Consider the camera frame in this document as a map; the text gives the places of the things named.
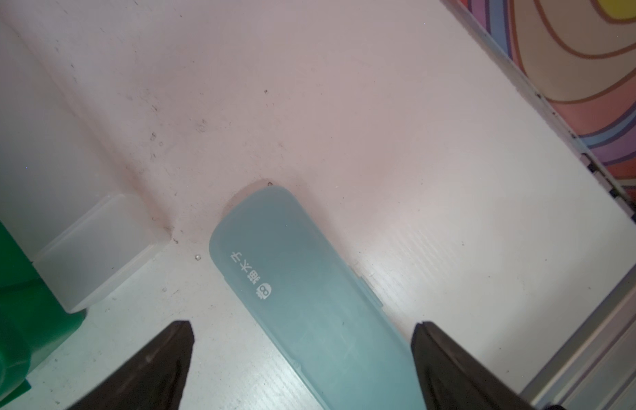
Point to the clear box with barcode label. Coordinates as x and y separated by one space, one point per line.
82 226

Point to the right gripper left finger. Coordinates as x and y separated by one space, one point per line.
153 378

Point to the green plastic storage tray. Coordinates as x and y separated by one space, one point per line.
32 322

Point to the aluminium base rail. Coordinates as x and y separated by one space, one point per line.
596 367

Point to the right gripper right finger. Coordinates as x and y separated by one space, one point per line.
450 378

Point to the light blue pencil case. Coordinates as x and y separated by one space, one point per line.
323 318

